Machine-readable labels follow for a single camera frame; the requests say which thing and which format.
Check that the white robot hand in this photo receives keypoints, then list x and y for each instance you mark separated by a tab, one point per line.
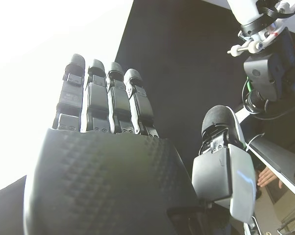
101	183

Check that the person's hand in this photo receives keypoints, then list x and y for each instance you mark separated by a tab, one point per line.
268	177

